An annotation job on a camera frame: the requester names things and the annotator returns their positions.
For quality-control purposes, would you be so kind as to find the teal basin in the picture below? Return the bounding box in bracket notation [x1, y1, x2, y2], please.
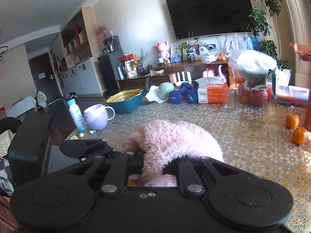
[106, 91, 144, 114]

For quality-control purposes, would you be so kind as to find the colourful gift bag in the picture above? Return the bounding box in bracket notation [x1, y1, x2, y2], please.
[124, 59, 138, 78]

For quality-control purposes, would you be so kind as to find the vase with dry twigs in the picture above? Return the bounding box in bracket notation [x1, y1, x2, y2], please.
[137, 49, 150, 75]

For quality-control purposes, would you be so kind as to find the black refrigerator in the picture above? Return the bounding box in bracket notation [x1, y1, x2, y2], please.
[98, 36, 125, 94]

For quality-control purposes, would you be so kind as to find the white cloth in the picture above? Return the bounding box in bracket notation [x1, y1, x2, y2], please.
[145, 85, 168, 103]

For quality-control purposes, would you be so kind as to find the blue dumbbell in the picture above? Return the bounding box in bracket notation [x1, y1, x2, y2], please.
[169, 83, 192, 104]
[185, 81, 200, 104]

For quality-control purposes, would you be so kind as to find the white paper bag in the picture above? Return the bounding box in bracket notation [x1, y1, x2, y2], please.
[277, 68, 292, 87]

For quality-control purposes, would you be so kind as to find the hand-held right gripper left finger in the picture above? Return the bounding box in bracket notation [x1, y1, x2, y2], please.
[52, 152, 147, 196]

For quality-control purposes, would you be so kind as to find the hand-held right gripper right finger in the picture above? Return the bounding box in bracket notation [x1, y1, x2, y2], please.
[177, 156, 253, 196]

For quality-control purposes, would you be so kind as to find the pink flowers vase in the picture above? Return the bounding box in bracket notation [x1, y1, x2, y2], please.
[95, 25, 115, 41]

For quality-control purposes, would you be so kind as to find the white router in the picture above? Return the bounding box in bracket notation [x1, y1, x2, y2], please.
[173, 71, 193, 86]

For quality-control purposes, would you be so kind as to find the potted plant in vase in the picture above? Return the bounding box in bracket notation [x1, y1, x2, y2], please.
[176, 31, 201, 62]

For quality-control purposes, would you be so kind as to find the black flat television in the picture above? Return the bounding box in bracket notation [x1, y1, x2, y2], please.
[166, 0, 253, 40]

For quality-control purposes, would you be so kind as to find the orange tissue box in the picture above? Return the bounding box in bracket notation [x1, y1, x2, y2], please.
[194, 77, 229, 104]

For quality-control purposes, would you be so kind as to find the white plastic bag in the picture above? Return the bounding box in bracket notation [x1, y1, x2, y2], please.
[199, 44, 219, 63]

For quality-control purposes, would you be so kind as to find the orange tangerine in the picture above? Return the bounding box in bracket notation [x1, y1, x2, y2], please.
[292, 127, 308, 145]
[285, 113, 300, 130]

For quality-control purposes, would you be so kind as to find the blue picture frame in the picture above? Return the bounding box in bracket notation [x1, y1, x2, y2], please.
[170, 45, 183, 63]

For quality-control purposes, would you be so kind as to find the pink bear figure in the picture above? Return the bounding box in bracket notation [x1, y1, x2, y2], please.
[156, 41, 170, 64]

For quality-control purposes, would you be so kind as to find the yellow colander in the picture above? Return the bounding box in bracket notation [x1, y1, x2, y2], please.
[106, 89, 142, 103]

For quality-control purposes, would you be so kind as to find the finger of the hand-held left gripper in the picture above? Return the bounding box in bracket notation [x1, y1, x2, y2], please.
[59, 139, 115, 161]

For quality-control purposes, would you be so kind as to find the bagged fruit basket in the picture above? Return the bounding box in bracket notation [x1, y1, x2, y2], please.
[228, 50, 278, 107]

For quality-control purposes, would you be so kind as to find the patterned cushion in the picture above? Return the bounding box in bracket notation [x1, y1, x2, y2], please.
[0, 158, 15, 197]

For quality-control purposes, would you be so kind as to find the white bottle blue cap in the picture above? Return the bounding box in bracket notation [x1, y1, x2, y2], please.
[67, 99, 87, 132]

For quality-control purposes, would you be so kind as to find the wall shelf cabinet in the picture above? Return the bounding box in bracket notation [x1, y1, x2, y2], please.
[49, 6, 103, 97]

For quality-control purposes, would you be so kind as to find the red water bottle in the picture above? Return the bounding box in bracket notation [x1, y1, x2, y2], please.
[290, 42, 311, 132]

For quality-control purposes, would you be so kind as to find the clear drinking glass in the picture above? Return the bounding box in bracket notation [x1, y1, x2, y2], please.
[223, 87, 236, 109]

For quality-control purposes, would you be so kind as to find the pink fluffy cloth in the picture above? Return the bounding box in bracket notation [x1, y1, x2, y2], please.
[121, 119, 223, 187]

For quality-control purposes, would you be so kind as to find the dark wooden door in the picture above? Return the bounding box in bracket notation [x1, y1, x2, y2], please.
[29, 53, 63, 98]

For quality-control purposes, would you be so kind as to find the beige tower air conditioner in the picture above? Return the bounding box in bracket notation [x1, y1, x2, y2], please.
[277, 0, 311, 44]

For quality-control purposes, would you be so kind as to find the tall green indoor tree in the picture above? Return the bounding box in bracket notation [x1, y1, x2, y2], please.
[245, 0, 290, 69]

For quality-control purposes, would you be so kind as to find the wooden photo frame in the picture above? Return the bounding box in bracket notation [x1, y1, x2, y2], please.
[182, 41, 203, 62]

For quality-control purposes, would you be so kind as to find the wooden television cabinet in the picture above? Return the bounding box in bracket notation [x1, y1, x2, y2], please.
[117, 59, 230, 90]

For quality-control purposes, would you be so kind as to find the lilac mug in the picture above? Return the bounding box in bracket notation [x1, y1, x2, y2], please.
[84, 103, 115, 131]

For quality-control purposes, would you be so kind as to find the stack of books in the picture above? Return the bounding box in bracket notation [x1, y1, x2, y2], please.
[276, 85, 310, 108]

